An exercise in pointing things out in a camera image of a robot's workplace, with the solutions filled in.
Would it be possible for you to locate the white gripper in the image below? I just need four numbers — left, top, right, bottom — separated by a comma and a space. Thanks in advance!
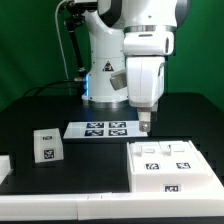
123, 31, 174, 132

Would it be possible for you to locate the white cabinet door panel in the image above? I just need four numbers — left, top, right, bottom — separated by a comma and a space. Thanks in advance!
131, 142, 163, 173
159, 141, 204, 174

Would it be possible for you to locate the white cabinet body box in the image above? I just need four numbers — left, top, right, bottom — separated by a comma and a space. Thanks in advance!
127, 143, 214, 192

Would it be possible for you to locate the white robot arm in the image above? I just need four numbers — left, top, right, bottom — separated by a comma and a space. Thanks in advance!
82, 0, 191, 132

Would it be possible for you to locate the white cabinet top block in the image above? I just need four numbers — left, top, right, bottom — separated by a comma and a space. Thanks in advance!
33, 128, 64, 163

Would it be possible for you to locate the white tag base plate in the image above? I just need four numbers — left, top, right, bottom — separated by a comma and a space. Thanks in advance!
63, 121, 147, 140

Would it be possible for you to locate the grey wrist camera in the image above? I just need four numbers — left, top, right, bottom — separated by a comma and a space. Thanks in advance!
110, 71, 127, 91

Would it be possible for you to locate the black cable bundle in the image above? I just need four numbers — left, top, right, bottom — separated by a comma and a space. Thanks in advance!
21, 79, 88, 98

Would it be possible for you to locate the white obstacle fence frame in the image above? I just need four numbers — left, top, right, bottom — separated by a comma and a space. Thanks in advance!
0, 150, 224, 222

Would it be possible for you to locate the black camera stand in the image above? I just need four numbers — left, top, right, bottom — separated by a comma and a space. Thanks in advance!
59, 0, 101, 83

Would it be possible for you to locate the white cable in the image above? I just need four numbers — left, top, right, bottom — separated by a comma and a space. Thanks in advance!
54, 0, 71, 80

